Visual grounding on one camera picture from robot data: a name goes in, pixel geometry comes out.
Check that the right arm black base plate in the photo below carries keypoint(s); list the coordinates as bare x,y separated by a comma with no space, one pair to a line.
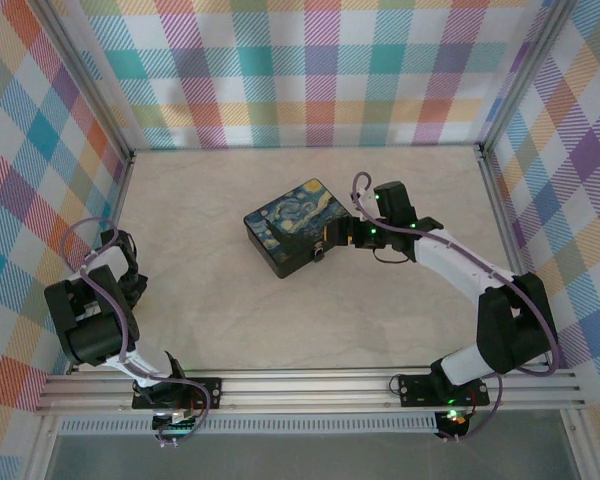
415,390

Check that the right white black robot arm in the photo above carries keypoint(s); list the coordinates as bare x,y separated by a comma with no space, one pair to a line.
455,260

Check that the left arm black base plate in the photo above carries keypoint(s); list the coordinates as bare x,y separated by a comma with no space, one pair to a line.
210,392

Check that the black box with painting lid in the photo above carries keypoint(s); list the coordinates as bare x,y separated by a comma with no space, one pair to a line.
290,210

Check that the small black padlock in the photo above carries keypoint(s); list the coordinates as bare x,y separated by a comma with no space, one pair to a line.
319,254

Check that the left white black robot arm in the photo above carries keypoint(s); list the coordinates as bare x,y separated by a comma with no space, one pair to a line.
95,340

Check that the aluminium frame post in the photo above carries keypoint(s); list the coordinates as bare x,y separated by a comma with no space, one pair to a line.
525,75
85,80

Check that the aluminium table edge rail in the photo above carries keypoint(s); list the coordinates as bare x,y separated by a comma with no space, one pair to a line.
102,260
510,250

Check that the long aluminium mounting rail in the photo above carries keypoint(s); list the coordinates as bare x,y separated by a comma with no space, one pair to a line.
305,390

